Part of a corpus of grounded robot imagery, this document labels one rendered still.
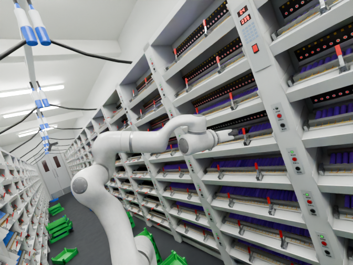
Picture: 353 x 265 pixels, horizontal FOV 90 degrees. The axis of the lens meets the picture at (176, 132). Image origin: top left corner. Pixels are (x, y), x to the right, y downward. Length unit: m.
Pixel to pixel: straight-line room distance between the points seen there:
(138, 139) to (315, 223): 0.85
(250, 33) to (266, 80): 0.20
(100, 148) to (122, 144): 0.09
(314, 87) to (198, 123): 0.44
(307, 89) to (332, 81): 0.07
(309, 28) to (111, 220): 1.00
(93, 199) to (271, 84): 0.84
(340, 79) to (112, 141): 0.83
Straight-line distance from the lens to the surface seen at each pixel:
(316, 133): 0.89
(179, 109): 1.30
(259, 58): 0.87
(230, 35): 1.19
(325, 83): 0.82
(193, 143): 0.67
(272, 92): 0.87
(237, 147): 1.03
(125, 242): 0.82
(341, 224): 1.07
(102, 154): 0.76
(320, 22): 0.83
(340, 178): 0.96
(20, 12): 1.65
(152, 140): 0.70
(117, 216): 0.81
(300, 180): 0.97
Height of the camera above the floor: 1.19
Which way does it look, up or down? 2 degrees down
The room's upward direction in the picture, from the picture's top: 21 degrees counter-clockwise
